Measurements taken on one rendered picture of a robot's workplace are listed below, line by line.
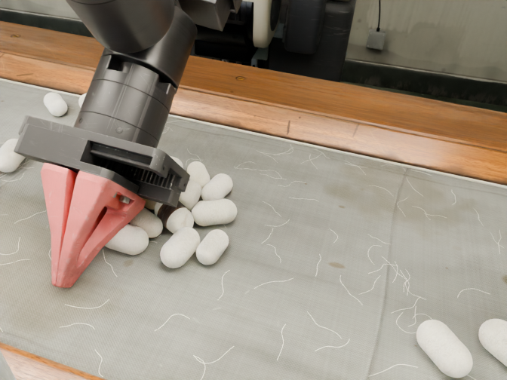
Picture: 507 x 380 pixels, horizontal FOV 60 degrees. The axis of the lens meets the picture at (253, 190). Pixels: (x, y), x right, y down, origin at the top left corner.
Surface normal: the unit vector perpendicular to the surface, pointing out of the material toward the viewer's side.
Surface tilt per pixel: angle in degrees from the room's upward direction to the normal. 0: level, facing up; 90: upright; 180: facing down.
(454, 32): 90
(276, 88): 0
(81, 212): 61
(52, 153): 40
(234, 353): 0
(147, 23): 115
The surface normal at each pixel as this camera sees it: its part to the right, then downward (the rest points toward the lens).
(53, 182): -0.23, 0.13
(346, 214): 0.06, -0.78
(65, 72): -0.17, -0.14
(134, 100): 0.47, -0.03
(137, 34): 0.44, 0.87
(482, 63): -0.23, 0.58
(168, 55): 0.75, 0.11
